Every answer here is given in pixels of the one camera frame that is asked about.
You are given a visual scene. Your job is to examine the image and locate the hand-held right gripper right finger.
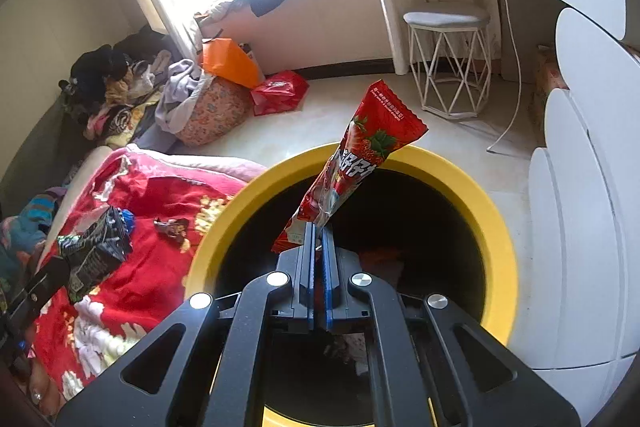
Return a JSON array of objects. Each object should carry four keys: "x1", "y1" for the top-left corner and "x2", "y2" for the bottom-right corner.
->
[{"x1": 319, "y1": 227, "x2": 583, "y2": 427}]

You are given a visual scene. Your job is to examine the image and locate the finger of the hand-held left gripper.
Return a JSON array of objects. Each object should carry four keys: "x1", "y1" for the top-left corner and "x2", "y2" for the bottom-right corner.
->
[{"x1": 47, "y1": 254, "x2": 73, "y2": 290}]

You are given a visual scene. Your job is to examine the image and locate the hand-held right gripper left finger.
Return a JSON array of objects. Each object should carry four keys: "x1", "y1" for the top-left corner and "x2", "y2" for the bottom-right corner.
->
[{"x1": 55, "y1": 222, "x2": 321, "y2": 427}]

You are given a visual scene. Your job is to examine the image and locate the dark snack wrapper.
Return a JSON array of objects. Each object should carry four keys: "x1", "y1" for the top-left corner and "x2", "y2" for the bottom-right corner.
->
[{"x1": 56, "y1": 206, "x2": 135, "y2": 304}]

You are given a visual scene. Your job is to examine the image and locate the yellow trash bin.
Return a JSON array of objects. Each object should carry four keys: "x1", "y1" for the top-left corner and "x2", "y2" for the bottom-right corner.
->
[{"x1": 182, "y1": 142, "x2": 518, "y2": 427}]

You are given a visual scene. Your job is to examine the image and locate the long red snack wrapper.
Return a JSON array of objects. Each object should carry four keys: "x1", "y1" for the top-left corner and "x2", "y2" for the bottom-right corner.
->
[{"x1": 271, "y1": 79, "x2": 430, "y2": 255}]

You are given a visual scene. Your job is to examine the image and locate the person's left hand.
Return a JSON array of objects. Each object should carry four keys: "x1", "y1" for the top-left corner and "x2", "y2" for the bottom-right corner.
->
[{"x1": 12, "y1": 347, "x2": 68, "y2": 420}]

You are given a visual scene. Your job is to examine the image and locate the blue patterned cloth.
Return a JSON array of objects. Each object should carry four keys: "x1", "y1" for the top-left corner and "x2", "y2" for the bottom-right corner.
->
[{"x1": 0, "y1": 187, "x2": 68, "y2": 288}]

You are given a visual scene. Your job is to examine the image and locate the blue foil wrapper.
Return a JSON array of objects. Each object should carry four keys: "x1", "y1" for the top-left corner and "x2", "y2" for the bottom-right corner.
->
[{"x1": 117, "y1": 209, "x2": 137, "y2": 238}]

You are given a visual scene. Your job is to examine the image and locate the small brown wrapper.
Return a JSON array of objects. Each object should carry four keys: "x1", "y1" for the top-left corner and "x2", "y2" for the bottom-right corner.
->
[{"x1": 154, "y1": 217, "x2": 190, "y2": 240}]

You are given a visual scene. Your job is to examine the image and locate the red floral blanket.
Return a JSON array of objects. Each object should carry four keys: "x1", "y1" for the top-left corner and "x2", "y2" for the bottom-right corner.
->
[{"x1": 30, "y1": 147, "x2": 271, "y2": 408}]

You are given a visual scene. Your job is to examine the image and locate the red plastic bag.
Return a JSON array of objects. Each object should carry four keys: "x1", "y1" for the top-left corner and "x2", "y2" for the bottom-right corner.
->
[{"x1": 250, "y1": 69, "x2": 311, "y2": 116}]

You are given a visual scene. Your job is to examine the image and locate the floral fabric basket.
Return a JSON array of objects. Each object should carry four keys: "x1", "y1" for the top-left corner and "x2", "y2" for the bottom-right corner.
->
[{"x1": 172, "y1": 77, "x2": 253, "y2": 146}]

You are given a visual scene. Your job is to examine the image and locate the grey clothes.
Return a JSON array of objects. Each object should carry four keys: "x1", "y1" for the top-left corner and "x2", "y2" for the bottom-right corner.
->
[{"x1": 154, "y1": 58, "x2": 216, "y2": 135}]

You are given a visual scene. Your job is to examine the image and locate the pile of clothes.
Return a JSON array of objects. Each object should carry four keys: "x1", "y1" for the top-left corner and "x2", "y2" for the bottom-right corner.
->
[{"x1": 57, "y1": 24, "x2": 176, "y2": 148}]

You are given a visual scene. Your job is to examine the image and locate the orange bag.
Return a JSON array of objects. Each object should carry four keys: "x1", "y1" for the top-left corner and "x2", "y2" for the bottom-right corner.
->
[{"x1": 200, "y1": 37, "x2": 266, "y2": 88}]

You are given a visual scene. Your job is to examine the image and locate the white scalloped cabinet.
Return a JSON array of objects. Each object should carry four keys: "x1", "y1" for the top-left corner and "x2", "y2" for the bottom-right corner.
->
[{"x1": 527, "y1": 7, "x2": 640, "y2": 370}]

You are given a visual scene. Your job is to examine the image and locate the white cable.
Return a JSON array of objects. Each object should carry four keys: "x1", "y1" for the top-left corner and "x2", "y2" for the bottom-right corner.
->
[{"x1": 486, "y1": 0, "x2": 523, "y2": 154}]

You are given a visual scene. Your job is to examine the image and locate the white wire stool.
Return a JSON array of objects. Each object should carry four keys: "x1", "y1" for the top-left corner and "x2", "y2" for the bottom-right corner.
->
[{"x1": 402, "y1": 2, "x2": 493, "y2": 122}]

